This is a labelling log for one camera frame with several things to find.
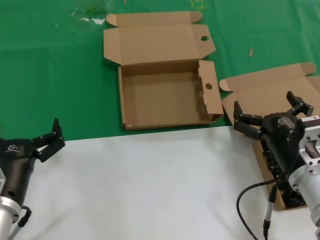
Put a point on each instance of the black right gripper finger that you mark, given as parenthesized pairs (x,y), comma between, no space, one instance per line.
(303,107)
(247,123)

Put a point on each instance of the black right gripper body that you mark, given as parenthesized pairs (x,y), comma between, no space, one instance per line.
(283,135)

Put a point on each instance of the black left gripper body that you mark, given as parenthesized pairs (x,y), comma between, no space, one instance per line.
(15,160)

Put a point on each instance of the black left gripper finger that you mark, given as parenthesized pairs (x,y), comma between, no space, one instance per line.
(51,143)

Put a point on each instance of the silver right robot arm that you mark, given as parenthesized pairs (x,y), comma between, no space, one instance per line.
(306,180)

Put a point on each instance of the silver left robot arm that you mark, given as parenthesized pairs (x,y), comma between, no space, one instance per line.
(6,215)

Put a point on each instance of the wide open cardboard box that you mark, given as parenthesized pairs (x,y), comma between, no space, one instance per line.
(162,100)

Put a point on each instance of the green table mat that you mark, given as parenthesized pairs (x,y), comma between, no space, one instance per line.
(50,75)

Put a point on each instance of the small cardboard scrap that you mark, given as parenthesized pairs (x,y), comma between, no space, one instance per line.
(251,52)

